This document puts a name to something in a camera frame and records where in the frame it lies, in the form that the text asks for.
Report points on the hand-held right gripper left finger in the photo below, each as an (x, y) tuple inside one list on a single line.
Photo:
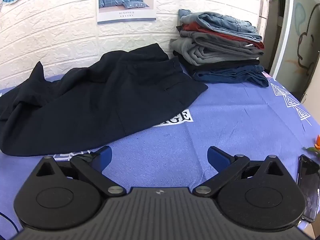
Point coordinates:
[(106, 155)]

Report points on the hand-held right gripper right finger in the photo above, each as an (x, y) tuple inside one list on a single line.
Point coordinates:
[(216, 156)]

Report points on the dark navy pants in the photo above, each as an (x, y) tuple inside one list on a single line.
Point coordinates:
[(100, 100)]

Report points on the blue printed bed sheet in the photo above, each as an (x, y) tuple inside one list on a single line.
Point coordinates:
[(237, 120)]

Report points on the black smartphone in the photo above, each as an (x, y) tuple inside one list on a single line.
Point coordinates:
[(308, 187)]

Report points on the orange artificial flower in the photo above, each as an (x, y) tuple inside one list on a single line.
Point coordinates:
[(317, 142)]

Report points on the stack of folded clothes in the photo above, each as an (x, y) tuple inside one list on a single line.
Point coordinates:
[(220, 52)]

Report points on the cartoon printed glass door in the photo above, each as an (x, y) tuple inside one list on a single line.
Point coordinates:
[(300, 42)]

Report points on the wall poster with bedding picture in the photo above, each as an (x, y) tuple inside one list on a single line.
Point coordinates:
[(126, 2)]

